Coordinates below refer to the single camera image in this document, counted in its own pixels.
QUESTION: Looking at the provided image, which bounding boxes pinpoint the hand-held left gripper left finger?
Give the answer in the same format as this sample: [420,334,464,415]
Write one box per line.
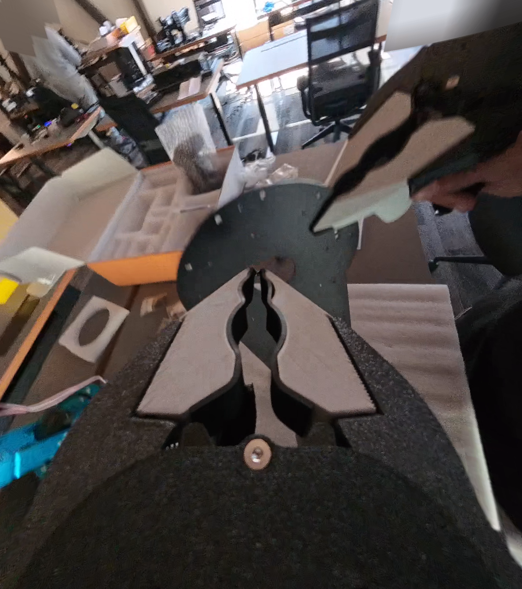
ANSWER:
[136,268,258,418]

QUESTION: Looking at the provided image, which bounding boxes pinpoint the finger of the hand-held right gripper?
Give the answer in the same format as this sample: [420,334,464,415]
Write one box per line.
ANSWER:
[331,90,417,188]
[311,116,476,234]

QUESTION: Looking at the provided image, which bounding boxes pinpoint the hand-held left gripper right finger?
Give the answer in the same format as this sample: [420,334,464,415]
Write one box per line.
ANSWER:
[260,268,378,418]

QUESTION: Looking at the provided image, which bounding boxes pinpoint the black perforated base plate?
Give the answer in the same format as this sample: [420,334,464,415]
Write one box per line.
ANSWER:
[176,180,361,364]

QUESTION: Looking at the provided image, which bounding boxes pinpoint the grey desk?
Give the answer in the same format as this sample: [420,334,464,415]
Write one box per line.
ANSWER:
[13,145,503,534]

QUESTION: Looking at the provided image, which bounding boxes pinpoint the white topped office desk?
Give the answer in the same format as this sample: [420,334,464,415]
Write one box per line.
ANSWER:
[235,25,383,152]

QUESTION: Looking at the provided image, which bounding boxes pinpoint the person's right hand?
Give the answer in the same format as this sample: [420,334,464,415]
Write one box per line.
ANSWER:
[414,107,522,213]

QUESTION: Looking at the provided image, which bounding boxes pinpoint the black mesh office chair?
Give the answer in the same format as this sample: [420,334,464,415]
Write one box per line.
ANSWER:
[297,0,382,149]

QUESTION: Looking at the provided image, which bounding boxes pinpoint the white foam sheet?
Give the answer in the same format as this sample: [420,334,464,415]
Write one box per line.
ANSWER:
[347,283,503,532]

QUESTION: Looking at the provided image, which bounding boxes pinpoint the cardboard box with white flap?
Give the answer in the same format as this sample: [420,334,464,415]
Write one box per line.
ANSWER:
[0,146,249,287]

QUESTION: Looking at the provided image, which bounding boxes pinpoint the clear bubble wrap bag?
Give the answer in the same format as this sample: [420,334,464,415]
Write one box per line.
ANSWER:
[154,103,219,195]

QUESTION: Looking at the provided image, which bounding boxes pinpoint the grey table with orange edge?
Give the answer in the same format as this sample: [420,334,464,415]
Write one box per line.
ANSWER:
[0,184,79,449]

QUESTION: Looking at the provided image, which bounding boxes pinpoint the person's black top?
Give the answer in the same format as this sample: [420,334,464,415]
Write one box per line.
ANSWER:
[455,191,522,569]

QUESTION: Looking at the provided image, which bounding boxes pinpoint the white foam frame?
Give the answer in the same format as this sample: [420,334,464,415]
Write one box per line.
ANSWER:
[58,294,131,363]

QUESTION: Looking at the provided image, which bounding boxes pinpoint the red and white servo wires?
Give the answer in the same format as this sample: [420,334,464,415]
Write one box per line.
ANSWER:
[0,375,106,416]

